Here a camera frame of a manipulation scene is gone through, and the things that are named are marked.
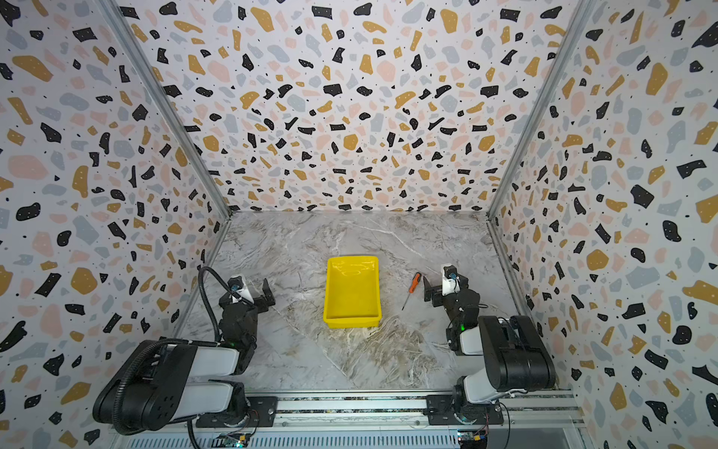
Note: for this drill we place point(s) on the right aluminium corner post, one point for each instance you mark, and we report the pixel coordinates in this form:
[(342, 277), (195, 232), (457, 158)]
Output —
[(575, 26)]

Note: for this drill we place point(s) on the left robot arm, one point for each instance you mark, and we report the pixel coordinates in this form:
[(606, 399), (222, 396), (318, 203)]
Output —
[(168, 381)]

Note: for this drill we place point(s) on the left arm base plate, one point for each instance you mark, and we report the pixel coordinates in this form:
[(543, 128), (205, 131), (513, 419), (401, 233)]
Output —
[(244, 413)]

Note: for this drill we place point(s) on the yellow plastic bin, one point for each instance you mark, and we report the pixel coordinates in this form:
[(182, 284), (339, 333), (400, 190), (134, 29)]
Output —
[(352, 293)]

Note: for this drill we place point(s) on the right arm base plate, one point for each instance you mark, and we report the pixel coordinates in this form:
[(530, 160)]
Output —
[(446, 410)]

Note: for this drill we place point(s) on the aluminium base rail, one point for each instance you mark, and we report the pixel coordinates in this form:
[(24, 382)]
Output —
[(383, 419)]

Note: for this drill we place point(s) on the orange handled screwdriver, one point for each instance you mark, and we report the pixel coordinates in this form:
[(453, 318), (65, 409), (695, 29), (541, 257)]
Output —
[(415, 281)]

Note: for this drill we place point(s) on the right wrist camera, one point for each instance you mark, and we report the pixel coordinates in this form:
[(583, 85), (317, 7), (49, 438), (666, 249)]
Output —
[(450, 280)]

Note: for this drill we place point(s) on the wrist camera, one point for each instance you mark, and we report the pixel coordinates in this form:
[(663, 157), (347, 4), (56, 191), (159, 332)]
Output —
[(239, 290), (450, 280)]

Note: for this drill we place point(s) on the left aluminium corner post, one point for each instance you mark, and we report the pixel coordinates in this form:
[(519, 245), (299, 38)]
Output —
[(112, 14)]

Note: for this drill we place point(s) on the aluminium corner post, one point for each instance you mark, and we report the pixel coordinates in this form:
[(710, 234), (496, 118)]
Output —
[(112, 14), (575, 26)]

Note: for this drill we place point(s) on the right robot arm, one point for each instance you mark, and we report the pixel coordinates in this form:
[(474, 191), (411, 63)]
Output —
[(516, 360)]

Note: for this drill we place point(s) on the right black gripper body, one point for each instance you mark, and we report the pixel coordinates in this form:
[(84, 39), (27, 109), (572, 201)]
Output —
[(451, 307)]

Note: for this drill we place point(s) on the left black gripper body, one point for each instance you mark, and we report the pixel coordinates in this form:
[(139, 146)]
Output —
[(251, 314)]

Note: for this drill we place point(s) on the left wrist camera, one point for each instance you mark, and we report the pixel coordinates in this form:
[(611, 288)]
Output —
[(239, 290)]

